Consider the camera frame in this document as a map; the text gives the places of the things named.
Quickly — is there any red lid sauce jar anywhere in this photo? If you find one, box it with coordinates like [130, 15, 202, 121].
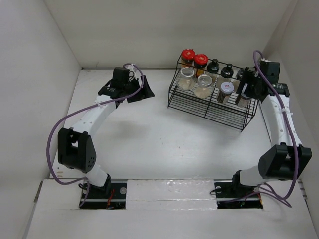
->
[181, 49, 196, 67]
[194, 53, 209, 77]

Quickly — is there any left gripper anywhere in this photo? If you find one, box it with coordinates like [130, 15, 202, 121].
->
[123, 76, 154, 103]

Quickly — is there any black wire rack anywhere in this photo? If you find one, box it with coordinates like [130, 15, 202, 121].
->
[167, 57, 259, 131]

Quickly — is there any white lid spice jar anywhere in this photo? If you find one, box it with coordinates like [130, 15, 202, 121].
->
[235, 92, 251, 108]
[217, 82, 234, 104]

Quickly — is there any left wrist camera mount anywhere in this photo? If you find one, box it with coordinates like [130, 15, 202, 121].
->
[123, 63, 138, 74]

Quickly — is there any black cap spice grinder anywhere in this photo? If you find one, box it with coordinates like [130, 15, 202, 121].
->
[233, 68, 245, 87]
[206, 59, 219, 82]
[216, 64, 234, 88]

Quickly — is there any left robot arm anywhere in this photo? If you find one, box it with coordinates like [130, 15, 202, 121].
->
[57, 64, 154, 198]

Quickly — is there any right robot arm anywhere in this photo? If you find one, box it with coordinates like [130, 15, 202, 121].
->
[230, 59, 312, 196]

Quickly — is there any clear glass jar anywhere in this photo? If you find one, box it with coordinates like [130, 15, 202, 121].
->
[193, 74, 213, 99]
[177, 67, 195, 91]

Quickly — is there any clear glass jar front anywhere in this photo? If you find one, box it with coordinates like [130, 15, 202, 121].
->
[193, 74, 213, 99]

